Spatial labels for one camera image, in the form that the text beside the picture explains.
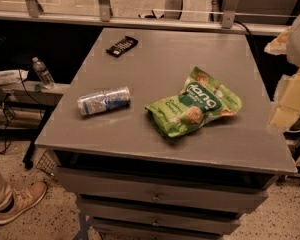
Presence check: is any tan sneaker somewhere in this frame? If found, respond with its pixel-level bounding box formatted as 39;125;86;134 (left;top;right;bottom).
0;181;47;225

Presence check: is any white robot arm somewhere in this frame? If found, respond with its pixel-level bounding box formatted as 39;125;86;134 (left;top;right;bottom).
264;15;300;130

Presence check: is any black cable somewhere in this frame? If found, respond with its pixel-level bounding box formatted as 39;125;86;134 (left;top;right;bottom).
0;69;44;156

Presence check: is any white wipes pack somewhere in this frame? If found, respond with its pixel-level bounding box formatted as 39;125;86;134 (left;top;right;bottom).
0;69;28;86

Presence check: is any black snack bar wrapper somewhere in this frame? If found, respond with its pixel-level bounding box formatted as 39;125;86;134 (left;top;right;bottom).
106;36;138;58

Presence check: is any silver blue drink can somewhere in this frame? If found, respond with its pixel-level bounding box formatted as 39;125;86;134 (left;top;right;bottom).
77;87;131;116

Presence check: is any wire mesh basket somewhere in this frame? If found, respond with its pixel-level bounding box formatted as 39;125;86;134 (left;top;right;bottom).
36;151;56;178

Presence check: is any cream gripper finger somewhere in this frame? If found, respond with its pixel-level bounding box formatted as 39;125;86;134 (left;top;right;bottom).
269;69;300;130
264;28;290;55

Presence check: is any metal window rail frame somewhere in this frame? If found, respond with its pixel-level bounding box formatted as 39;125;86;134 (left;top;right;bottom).
0;0;286;36

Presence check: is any grey drawer cabinet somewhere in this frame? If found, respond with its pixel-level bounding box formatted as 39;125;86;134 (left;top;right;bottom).
37;28;296;240

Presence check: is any low side bench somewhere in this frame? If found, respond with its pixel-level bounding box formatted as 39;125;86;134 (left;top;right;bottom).
0;81;69;169

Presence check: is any clear plastic water bottle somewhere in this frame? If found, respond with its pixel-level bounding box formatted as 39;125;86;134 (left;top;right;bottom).
32;57;55;89

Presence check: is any green rice chip bag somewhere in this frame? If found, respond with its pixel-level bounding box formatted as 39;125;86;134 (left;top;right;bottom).
146;67;242;138

